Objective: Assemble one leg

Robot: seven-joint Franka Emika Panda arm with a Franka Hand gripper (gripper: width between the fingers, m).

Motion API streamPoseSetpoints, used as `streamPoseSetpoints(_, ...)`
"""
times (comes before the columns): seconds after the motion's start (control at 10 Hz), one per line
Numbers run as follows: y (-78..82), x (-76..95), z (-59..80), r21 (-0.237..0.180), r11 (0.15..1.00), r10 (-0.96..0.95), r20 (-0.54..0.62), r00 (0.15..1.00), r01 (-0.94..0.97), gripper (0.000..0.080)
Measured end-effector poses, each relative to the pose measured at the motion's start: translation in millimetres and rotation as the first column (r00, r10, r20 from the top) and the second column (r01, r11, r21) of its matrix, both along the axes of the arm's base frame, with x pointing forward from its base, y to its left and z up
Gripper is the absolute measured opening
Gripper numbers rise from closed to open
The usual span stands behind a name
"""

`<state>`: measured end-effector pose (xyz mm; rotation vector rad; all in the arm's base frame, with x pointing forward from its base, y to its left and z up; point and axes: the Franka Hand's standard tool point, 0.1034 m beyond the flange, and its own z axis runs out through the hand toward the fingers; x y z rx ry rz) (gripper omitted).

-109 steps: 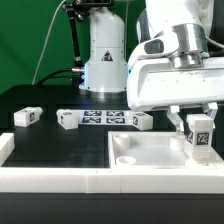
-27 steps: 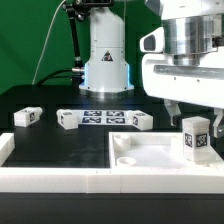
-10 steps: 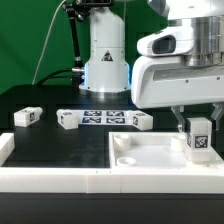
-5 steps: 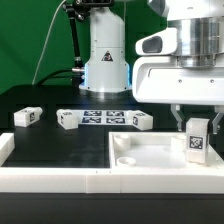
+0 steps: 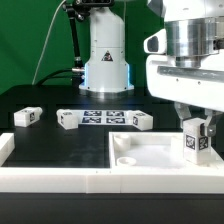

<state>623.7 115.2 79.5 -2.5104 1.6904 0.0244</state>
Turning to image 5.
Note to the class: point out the white square tabletop part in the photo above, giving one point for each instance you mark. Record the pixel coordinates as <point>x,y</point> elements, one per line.
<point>150,149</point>

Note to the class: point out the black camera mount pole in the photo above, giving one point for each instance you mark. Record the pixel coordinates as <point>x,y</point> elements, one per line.
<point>75,14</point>

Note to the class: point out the white U-shaped obstacle fence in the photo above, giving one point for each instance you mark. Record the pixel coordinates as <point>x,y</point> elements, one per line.
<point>190,179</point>

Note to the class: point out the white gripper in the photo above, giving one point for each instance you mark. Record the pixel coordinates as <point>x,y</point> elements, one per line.
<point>203,87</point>

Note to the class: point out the sheet of fiducial markers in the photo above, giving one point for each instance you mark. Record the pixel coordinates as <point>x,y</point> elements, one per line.
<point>103,117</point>

